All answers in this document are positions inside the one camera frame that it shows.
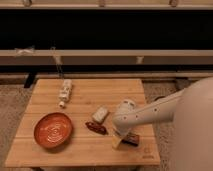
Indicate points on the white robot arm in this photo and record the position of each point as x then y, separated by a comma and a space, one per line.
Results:
191, 111

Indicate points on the dark red snack packet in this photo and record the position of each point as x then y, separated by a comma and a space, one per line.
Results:
95, 127

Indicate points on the orange ceramic bowl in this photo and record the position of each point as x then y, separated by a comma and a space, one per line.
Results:
53, 130

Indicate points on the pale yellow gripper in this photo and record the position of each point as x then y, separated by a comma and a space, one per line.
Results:
117, 138

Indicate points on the white plastic bottle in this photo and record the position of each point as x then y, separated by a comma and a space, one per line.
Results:
64, 93

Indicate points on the dark brown eraser bar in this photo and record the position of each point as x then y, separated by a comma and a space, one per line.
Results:
132, 139

